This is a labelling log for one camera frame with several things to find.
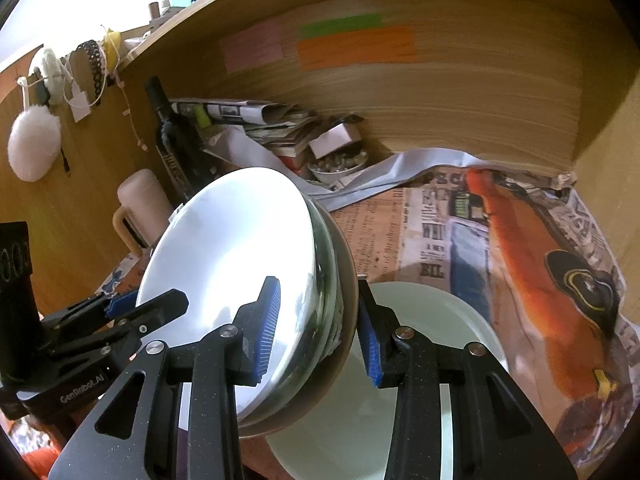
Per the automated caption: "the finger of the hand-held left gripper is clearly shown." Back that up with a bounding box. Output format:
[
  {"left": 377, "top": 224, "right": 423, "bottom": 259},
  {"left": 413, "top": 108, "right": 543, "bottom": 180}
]
[
  {"left": 47, "top": 289, "right": 190, "bottom": 361},
  {"left": 42, "top": 292, "right": 138, "bottom": 341}
]

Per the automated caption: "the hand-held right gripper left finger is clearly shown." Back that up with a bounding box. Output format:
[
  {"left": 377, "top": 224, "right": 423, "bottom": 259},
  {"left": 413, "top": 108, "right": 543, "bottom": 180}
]
[{"left": 47, "top": 275, "right": 282, "bottom": 480}]

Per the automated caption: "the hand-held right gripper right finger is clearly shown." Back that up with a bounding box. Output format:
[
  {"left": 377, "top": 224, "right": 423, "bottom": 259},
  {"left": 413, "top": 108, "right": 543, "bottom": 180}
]
[{"left": 356, "top": 281, "right": 576, "bottom": 480}]

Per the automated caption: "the pink bowl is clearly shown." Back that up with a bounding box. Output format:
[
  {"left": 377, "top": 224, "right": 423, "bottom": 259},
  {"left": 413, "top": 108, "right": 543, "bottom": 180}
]
[{"left": 237, "top": 205, "right": 360, "bottom": 437}]

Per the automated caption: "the light green plate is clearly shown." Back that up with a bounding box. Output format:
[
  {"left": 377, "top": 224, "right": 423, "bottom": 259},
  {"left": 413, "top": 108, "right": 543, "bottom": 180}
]
[{"left": 265, "top": 282, "right": 511, "bottom": 480}]

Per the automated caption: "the white bowl with dark spots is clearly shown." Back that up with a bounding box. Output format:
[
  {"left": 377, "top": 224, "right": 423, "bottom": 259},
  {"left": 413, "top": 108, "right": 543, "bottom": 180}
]
[{"left": 136, "top": 166, "right": 347, "bottom": 423}]

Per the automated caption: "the beige mug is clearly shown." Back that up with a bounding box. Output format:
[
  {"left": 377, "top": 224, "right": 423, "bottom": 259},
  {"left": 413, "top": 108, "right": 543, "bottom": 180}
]
[{"left": 112, "top": 169, "right": 176, "bottom": 256}]

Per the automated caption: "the white fluffy pompom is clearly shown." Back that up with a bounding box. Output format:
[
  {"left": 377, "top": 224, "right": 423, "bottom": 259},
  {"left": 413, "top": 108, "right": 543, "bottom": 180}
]
[{"left": 7, "top": 105, "right": 62, "bottom": 182}]

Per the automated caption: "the dark wine bottle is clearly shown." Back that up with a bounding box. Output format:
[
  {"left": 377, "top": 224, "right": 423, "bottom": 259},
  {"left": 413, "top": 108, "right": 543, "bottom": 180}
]
[{"left": 144, "top": 76, "right": 221, "bottom": 201}]

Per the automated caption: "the newspaper print table cover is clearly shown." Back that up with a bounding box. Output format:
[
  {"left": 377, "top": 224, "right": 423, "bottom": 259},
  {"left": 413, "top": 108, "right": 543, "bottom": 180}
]
[{"left": 92, "top": 160, "right": 630, "bottom": 480}]

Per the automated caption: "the small white dish of shells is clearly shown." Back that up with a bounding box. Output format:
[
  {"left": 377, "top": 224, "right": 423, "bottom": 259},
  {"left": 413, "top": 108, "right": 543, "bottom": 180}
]
[{"left": 306, "top": 149, "right": 371, "bottom": 183}]

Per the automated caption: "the grey folded sheet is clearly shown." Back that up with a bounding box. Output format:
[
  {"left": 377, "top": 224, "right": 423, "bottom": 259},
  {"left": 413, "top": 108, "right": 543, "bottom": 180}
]
[{"left": 200, "top": 127, "right": 481, "bottom": 211}]

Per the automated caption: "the small white cardboard box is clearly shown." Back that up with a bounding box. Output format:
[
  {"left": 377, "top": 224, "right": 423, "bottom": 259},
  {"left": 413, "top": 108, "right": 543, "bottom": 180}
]
[{"left": 308, "top": 122, "right": 362, "bottom": 158}]

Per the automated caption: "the stack of newspapers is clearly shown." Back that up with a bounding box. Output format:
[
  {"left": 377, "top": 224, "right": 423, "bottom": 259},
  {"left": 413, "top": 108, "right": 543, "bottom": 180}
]
[{"left": 170, "top": 99, "right": 321, "bottom": 158}]

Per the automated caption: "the white paper tag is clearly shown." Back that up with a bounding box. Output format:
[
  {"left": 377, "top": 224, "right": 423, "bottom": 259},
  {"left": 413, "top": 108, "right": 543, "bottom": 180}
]
[{"left": 67, "top": 85, "right": 91, "bottom": 122}]

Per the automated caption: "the dark spotted headband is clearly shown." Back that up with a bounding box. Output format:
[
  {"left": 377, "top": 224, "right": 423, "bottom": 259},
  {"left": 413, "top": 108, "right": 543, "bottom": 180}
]
[{"left": 70, "top": 40, "right": 108, "bottom": 101}]

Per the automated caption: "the white fluffy headband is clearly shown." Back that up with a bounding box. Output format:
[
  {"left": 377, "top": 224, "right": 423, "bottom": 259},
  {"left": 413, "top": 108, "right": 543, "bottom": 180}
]
[{"left": 29, "top": 47, "right": 68, "bottom": 106}]

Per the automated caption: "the yellow headband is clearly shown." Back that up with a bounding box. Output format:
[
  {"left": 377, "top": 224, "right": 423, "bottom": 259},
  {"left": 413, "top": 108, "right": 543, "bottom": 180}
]
[{"left": 102, "top": 27, "right": 123, "bottom": 68}]

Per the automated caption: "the pink sticky note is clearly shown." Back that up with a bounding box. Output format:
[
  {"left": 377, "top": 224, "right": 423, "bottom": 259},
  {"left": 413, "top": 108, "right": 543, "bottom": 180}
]
[{"left": 220, "top": 22, "right": 283, "bottom": 73}]

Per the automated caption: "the orange sticky note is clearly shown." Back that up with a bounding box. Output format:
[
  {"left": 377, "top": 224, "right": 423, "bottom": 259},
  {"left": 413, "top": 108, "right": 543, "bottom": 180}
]
[{"left": 296, "top": 25, "right": 417, "bottom": 72}]

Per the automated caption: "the green sticky note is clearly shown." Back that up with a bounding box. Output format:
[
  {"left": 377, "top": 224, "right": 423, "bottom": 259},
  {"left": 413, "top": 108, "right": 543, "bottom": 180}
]
[{"left": 301, "top": 12, "right": 383, "bottom": 40}]

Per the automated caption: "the beige beaded cord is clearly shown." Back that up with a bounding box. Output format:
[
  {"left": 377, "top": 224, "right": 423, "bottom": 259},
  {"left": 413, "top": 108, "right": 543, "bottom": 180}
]
[{"left": 120, "top": 80, "right": 148, "bottom": 152}]

